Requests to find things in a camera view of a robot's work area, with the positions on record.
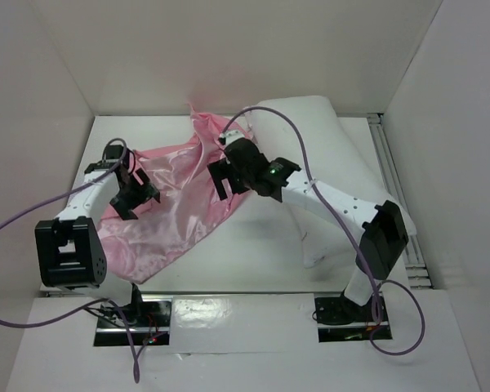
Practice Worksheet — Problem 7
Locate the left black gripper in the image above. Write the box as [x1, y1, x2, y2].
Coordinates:
[109, 167, 160, 221]

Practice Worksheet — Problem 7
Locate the pink satin pillowcase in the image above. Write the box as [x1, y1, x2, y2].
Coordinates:
[97, 111, 247, 284]

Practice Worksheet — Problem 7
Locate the white pillow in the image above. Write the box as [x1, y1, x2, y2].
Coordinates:
[246, 96, 397, 268]

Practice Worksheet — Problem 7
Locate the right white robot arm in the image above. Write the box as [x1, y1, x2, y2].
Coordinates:
[207, 133, 417, 320]

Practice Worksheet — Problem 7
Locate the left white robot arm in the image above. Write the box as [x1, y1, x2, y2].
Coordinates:
[34, 159, 160, 326]

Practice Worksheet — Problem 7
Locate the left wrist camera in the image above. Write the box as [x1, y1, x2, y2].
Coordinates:
[101, 144, 127, 161]

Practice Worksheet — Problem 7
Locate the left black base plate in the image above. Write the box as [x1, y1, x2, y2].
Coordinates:
[91, 297, 172, 347]

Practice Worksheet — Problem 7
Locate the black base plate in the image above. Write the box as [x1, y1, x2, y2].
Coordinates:
[311, 293, 392, 343]
[91, 297, 172, 347]

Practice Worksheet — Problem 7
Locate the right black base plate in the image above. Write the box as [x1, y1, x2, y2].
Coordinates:
[311, 293, 392, 343]

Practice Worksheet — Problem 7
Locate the aluminium frame rail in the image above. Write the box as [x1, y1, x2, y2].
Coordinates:
[367, 114, 434, 290]

